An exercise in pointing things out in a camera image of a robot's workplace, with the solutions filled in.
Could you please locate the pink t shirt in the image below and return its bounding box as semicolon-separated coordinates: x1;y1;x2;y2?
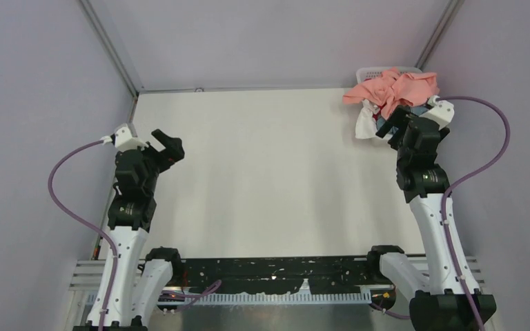
342;67;440;119

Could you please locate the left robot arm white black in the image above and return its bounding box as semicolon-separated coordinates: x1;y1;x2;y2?
74;124;184;330

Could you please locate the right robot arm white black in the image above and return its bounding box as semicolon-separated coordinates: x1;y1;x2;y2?
367;101;496;330

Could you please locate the blue grey t shirt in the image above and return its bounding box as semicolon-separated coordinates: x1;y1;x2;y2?
409;106;430;117

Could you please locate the white t shirt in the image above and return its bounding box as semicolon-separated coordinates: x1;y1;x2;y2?
355;99;382;140

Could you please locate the white plastic laundry basket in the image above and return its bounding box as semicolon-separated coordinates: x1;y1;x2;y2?
355;66;422;87

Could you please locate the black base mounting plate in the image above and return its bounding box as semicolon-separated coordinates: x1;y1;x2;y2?
167;255;393;294

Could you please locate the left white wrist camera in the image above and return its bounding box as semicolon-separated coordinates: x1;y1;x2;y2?
100;123;149;152

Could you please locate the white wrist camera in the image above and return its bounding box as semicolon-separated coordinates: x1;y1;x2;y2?
420;95;455;130
100;123;149;152

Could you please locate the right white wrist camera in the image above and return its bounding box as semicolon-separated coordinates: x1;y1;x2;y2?
420;95;455;130

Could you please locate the aluminium frame rail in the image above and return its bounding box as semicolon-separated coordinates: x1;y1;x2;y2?
70;256;485;291

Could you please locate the white slotted cable duct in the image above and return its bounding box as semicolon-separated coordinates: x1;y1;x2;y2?
195;290;372;305

